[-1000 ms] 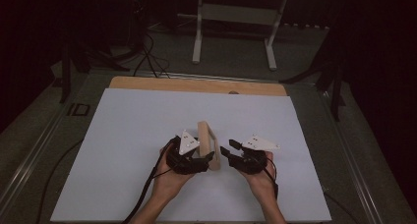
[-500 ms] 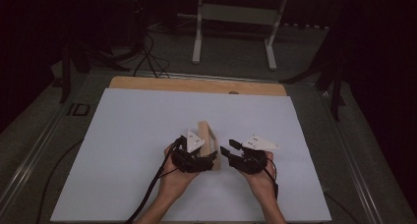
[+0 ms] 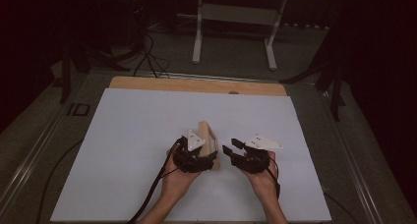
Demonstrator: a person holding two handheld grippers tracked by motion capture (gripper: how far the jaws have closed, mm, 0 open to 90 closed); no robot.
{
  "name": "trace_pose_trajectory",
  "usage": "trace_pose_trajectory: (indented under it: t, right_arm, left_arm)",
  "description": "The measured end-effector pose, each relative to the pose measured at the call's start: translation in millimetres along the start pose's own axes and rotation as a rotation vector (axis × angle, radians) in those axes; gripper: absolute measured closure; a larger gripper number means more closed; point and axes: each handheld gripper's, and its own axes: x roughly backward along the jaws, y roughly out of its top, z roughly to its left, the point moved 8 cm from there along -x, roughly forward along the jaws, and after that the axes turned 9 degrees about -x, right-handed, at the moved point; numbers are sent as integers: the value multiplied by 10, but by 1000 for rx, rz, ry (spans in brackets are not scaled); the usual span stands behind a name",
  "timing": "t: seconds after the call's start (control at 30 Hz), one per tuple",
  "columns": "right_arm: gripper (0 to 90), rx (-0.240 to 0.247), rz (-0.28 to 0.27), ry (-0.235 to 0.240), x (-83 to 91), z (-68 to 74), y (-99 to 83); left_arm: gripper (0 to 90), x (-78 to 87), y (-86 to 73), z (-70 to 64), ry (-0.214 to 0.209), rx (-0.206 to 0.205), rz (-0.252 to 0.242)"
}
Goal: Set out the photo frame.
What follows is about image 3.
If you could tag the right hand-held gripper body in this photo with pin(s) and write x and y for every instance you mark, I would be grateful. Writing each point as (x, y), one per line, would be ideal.
(252, 161)

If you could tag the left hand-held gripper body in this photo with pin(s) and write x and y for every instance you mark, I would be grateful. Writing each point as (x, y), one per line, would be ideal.
(188, 158)

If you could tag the wooden picture frame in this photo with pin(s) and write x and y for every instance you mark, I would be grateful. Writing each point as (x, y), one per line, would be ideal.
(207, 135)

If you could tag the person's right hand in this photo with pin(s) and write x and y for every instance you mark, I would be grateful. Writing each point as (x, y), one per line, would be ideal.
(264, 181)

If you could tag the person's left hand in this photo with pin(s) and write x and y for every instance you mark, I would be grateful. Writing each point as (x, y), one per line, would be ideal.
(175, 183)

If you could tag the black tripod stand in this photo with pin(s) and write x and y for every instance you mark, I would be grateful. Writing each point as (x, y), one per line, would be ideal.
(67, 70)
(334, 86)

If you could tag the black floor socket plate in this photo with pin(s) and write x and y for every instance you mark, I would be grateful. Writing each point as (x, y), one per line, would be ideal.
(78, 109)

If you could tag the white metal stand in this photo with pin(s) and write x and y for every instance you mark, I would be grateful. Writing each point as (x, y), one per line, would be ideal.
(236, 14)

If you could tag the metal floor rail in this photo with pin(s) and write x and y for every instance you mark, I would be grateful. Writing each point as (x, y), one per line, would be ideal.
(29, 165)
(354, 171)

